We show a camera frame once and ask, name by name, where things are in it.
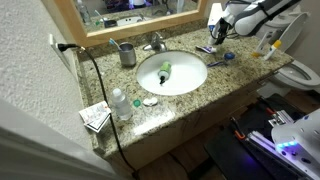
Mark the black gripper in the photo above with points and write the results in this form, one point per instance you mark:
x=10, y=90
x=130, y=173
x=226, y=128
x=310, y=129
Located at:
x=222, y=28

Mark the purple toothpaste tube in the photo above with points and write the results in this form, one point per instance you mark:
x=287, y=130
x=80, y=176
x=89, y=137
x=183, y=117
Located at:
x=206, y=49

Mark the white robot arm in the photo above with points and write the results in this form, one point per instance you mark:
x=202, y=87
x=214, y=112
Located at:
x=256, y=16

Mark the white robot base blue light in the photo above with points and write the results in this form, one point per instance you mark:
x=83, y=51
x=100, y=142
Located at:
x=303, y=133

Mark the slim white tube yellow cap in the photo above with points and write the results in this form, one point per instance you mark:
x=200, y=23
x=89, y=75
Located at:
x=272, y=50

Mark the white oval sink basin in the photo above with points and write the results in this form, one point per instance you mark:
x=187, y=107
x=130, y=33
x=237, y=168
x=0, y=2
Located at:
x=186, y=73

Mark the chrome sink faucet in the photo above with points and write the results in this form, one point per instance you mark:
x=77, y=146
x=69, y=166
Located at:
x=156, y=43

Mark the green bottle black pump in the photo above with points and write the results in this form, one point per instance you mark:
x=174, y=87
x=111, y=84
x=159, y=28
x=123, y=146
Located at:
x=164, y=70

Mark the white toilet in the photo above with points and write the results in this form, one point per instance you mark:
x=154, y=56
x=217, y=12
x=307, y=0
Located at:
x=296, y=76

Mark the grey metal cup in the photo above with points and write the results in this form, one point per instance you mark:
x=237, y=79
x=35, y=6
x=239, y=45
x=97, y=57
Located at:
x=127, y=55

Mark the wooden vanity cabinet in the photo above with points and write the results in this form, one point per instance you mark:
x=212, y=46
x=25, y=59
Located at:
x=186, y=130

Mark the orange black clamp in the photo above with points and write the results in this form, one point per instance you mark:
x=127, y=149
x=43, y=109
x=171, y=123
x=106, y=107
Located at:
x=239, y=134

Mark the small green cap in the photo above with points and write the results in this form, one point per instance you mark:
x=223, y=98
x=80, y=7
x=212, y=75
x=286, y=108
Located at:
x=137, y=103

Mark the blue green toothbrush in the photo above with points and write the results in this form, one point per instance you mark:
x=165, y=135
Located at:
x=114, y=42

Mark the clear plastic bottle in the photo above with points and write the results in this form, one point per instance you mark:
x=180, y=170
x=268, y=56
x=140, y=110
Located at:
x=121, y=105

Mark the black robot cart platform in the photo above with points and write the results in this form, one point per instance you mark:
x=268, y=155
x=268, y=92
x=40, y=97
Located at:
x=230, y=156

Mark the white paper packet red print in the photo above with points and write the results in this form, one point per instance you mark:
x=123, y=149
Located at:
x=93, y=113

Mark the black and white packet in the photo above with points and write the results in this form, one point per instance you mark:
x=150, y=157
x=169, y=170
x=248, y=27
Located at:
x=98, y=126

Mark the white door panel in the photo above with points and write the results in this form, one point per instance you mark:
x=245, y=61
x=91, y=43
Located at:
x=33, y=150

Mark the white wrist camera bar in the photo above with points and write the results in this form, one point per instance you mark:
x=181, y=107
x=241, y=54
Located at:
x=215, y=13

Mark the silver metal bracket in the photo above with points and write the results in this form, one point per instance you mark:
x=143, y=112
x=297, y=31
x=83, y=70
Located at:
x=280, y=118

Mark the aluminium frame rails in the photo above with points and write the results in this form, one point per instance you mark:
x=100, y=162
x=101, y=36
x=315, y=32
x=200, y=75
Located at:
x=266, y=141

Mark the white wall outlet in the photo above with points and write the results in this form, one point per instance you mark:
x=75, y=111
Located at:
x=52, y=39

